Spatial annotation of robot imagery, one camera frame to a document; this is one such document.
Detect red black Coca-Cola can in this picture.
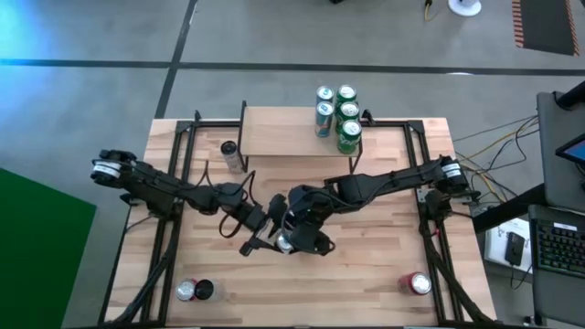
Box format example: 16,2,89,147
396,271,433,297

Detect black tablet screen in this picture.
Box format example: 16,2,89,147
555,134,585,165

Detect green Sprite can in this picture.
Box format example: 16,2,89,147
336,84,357,105
336,119,364,155
336,101,361,127

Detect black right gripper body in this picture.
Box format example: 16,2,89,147
287,186,335,232

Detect grey desk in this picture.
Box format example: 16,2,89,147
537,90,585,212
527,204,585,326

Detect black mat striped edges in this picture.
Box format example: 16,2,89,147
511,0,580,58

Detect green floor mat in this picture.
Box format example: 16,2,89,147
0,167,98,329

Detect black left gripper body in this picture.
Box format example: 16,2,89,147
250,195,290,232

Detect white round stand base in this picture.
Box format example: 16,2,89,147
447,0,483,17

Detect black backlit keyboard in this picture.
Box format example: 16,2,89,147
534,218,585,280

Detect wooden shelf black metal legs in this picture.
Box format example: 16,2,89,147
237,100,367,175

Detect black phone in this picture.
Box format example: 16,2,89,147
505,231,526,267

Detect black aluminium table frame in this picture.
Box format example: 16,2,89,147
98,109,499,328

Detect white paper sheet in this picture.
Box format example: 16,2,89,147
484,218,534,275

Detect blue slim beverage can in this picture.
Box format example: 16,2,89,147
315,85,335,105
314,101,335,139

